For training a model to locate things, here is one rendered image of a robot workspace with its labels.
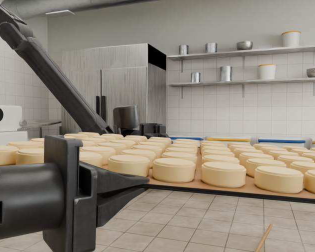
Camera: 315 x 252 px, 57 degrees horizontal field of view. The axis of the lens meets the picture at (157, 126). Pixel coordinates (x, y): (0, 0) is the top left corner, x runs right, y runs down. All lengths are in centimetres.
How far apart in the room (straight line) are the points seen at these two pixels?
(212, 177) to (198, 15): 465
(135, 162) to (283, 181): 16
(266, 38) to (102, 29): 275
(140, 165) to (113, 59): 397
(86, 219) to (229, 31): 459
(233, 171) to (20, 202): 20
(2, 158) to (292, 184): 33
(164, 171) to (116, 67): 394
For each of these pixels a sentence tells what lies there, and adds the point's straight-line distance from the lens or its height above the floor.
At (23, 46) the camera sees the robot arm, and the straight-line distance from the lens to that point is 86.
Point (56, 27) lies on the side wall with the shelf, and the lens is 609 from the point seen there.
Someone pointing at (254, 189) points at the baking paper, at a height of 99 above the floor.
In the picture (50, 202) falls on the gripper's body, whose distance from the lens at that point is 25.
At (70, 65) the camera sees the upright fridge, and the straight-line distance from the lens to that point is 466.
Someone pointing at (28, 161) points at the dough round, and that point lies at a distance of 38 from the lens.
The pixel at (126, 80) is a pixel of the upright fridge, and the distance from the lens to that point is 409.
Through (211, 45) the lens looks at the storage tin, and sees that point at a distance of 450.
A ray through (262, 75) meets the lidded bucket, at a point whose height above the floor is 163.
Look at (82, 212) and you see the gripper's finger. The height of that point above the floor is 99.
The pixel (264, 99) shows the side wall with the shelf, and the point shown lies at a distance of 458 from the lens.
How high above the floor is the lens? 107
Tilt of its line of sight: 2 degrees down
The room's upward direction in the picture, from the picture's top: straight up
